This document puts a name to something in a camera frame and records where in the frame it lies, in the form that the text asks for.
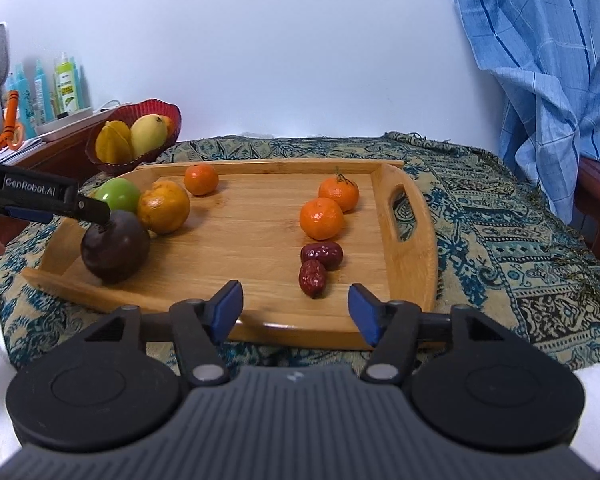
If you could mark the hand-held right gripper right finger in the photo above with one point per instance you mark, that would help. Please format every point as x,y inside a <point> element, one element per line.
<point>365,315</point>

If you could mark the orange in red bowl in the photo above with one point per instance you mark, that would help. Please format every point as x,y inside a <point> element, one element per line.
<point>168,125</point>

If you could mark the yellow mango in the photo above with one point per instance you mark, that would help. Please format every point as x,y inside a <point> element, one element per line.
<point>147,136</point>

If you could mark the red dried date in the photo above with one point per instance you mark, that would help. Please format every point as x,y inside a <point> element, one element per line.
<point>322,254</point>
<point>312,279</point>

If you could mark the yellow starfruit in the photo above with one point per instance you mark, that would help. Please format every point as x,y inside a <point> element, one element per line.
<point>114,142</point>

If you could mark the red glass bowl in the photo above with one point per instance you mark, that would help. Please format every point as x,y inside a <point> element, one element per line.
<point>150,107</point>

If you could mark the large yellowish orange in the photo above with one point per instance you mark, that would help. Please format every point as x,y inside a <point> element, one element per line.
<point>163,207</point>

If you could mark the dark purple round fruit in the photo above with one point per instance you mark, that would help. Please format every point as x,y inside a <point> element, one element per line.
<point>115,250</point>

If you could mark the small orange tangerine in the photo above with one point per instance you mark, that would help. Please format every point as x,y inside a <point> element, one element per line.
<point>201,180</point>
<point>321,219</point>

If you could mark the teal patterned blanket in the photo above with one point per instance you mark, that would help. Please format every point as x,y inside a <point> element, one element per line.
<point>480,240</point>

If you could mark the green and white bottle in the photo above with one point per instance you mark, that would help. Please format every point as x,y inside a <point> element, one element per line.
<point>66,87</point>

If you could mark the white plastic tray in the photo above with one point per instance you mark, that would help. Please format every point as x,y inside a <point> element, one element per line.
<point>65,125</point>

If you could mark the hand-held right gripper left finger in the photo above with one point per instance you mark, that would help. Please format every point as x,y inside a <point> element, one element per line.
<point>227,310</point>

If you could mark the blue striped cloth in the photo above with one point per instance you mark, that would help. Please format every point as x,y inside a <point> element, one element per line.
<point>540,60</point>

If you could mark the brown wooden cabinet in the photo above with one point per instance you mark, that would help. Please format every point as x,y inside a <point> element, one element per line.
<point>55,160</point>

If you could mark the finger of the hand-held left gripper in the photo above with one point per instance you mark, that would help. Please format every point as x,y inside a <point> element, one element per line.
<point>92,211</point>
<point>30,214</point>

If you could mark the wooden serving tray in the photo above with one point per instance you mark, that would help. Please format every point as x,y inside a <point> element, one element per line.
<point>260,240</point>

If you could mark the green apple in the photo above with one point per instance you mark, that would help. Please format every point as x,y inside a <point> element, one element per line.
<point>117,192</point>

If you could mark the teal spray bottle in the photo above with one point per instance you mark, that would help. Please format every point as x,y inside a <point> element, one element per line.
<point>25,105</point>
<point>40,95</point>
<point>79,87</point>

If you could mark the tangerine with green stem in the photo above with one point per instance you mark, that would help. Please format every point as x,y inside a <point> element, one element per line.
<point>339,194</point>

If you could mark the stack of papers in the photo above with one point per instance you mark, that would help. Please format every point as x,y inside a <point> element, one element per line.
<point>15,152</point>

